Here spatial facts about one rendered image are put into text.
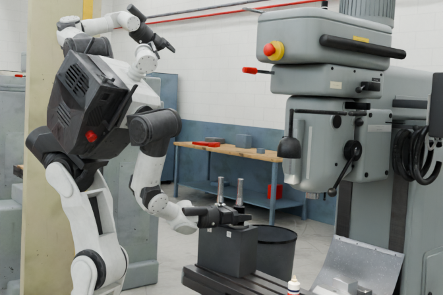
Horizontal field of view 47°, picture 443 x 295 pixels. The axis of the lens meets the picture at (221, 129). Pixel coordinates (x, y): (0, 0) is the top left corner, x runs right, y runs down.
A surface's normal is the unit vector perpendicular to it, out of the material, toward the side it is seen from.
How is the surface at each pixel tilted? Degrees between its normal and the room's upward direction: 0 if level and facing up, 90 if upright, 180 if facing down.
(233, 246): 90
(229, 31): 90
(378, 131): 90
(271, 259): 94
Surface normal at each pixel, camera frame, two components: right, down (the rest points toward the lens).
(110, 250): 0.80, -0.43
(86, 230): -0.46, 0.03
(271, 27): -0.75, 0.00
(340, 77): 0.66, 0.08
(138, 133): -0.63, 0.19
